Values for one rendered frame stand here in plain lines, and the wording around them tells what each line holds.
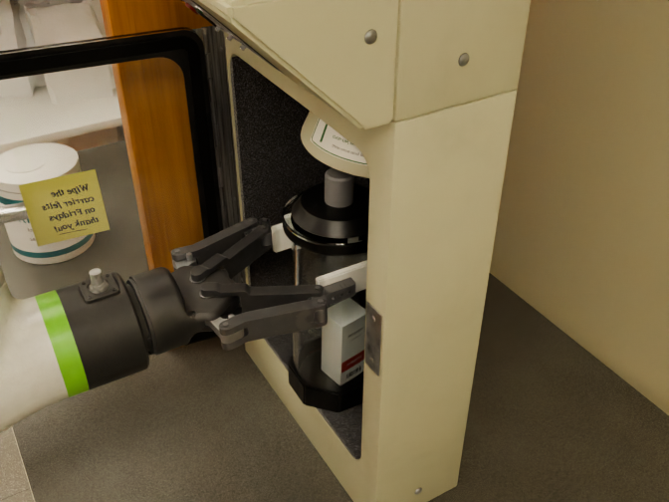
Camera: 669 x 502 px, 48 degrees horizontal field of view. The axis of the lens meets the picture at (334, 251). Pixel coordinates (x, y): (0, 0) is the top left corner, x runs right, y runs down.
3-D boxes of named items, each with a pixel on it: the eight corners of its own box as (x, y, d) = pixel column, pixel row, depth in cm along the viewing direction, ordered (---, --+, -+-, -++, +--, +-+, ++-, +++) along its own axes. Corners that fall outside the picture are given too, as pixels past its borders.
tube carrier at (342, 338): (349, 330, 91) (356, 175, 78) (399, 385, 83) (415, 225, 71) (270, 359, 86) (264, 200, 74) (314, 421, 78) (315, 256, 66)
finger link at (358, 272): (315, 277, 69) (319, 281, 68) (379, 255, 72) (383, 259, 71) (316, 302, 71) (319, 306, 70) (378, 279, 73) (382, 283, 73)
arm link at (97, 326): (73, 353, 71) (98, 417, 65) (43, 254, 64) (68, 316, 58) (134, 332, 73) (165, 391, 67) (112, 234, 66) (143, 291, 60)
